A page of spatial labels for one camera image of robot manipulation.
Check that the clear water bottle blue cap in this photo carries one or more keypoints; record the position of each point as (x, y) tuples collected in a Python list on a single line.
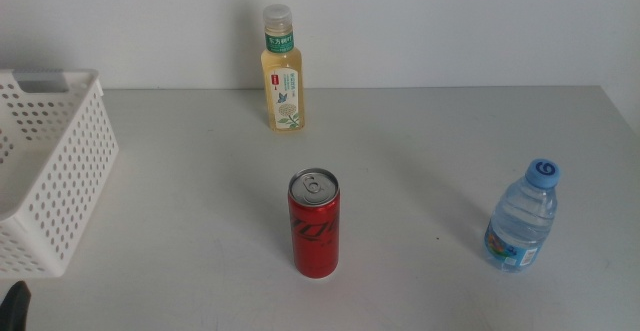
[(522, 221)]

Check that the red soda can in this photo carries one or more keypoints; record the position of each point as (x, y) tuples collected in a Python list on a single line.
[(314, 231)]

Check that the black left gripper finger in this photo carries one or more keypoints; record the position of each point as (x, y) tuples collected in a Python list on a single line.
[(15, 311)]

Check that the white perforated plastic basket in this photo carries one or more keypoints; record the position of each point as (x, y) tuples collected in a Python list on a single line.
[(80, 74)]

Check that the yellow tea bottle green label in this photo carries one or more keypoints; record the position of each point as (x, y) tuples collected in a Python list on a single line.
[(282, 96)]

